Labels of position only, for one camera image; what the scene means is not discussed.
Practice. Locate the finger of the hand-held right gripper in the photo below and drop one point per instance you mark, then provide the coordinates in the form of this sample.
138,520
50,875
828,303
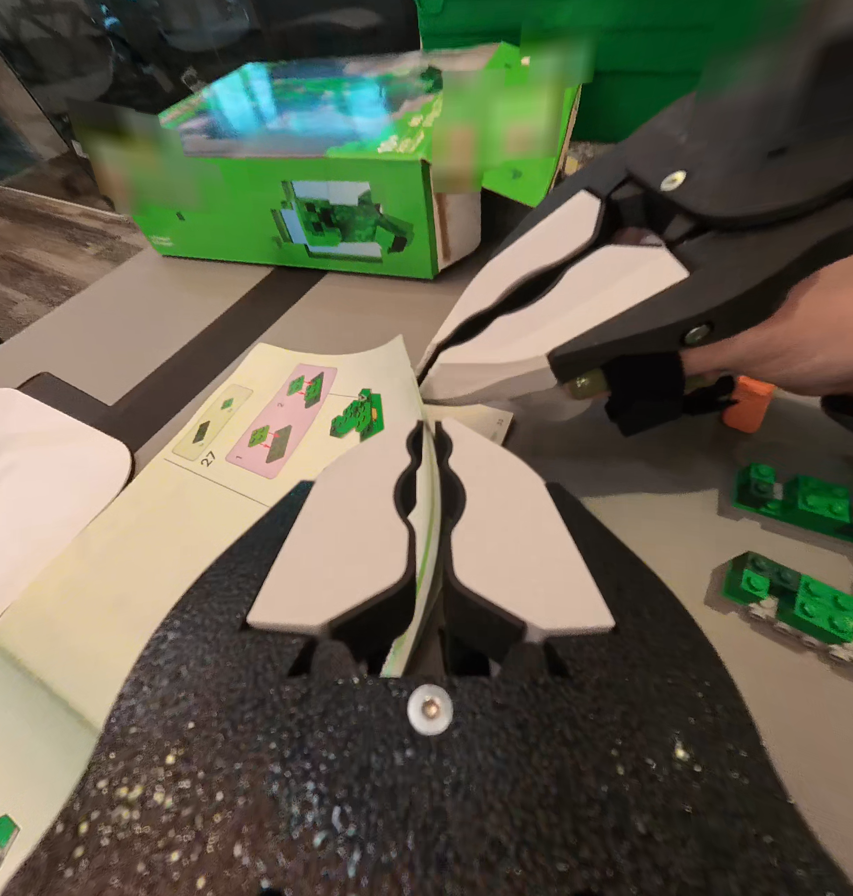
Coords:
594,294
538,238

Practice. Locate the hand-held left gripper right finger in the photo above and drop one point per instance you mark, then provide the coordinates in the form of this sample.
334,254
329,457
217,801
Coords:
517,560

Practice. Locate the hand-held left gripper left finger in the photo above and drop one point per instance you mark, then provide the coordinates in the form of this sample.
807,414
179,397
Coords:
328,553

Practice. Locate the brick instruction booklet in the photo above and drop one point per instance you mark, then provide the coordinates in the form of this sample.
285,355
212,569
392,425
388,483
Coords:
118,560

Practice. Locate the grey desk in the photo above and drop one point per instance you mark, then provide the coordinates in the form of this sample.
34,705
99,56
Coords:
650,532

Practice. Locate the person's right hand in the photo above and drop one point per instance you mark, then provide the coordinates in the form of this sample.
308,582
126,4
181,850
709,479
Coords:
804,336

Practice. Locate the green cardboard box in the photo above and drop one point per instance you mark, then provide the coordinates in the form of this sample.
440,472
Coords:
636,91

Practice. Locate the green toy brick box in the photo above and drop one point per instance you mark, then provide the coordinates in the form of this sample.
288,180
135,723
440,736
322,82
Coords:
356,231

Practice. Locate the orange brick separator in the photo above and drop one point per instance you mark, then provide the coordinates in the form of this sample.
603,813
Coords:
748,409

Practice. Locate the green brick assembly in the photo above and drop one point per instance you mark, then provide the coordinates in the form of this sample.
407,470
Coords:
811,500
797,602

